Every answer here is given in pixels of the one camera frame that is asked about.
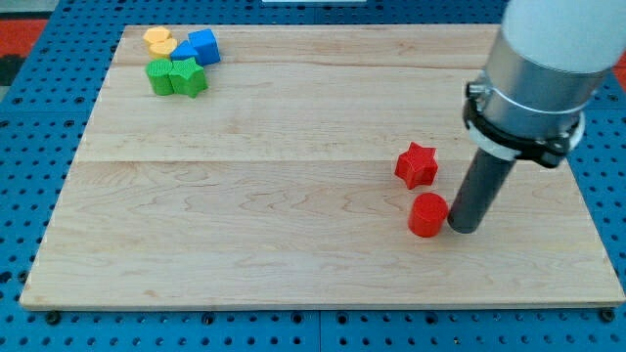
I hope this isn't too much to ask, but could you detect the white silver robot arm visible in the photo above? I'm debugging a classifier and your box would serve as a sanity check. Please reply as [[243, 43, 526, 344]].
[[464, 0, 625, 168]]

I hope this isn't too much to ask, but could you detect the red star block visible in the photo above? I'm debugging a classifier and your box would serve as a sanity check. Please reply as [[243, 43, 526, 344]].
[[394, 142, 438, 190]]

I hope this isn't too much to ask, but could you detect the green star block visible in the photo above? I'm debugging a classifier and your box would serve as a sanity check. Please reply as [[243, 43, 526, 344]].
[[168, 58, 208, 98]]

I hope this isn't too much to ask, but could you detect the blue triangle block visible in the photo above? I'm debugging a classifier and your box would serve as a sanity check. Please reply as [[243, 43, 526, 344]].
[[170, 40, 200, 62]]

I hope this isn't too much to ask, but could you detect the wooden board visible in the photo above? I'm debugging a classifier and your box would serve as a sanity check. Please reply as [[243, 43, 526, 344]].
[[21, 24, 625, 311]]

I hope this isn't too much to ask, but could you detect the red cylinder block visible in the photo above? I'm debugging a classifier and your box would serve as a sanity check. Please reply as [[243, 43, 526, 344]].
[[408, 193, 448, 238]]

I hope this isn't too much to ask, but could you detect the blue cube block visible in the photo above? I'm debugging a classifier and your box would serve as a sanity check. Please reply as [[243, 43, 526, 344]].
[[188, 28, 221, 66]]

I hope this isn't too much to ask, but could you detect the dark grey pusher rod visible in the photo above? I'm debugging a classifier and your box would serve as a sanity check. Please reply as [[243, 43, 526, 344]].
[[447, 149, 515, 234]]

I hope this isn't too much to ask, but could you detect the green cylinder block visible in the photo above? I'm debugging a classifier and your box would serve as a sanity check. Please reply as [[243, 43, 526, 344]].
[[145, 59, 174, 96]]

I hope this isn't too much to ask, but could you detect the yellow heart block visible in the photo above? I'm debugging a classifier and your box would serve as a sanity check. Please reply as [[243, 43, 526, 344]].
[[148, 38, 178, 60]]

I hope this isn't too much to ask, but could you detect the yellow hexagon block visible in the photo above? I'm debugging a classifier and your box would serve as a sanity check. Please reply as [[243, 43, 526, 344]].
[[143, 25, 172, 47]]

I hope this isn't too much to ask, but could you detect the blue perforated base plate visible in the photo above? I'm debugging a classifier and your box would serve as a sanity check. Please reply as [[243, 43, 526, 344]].
[[1, 0, 625, 351]]

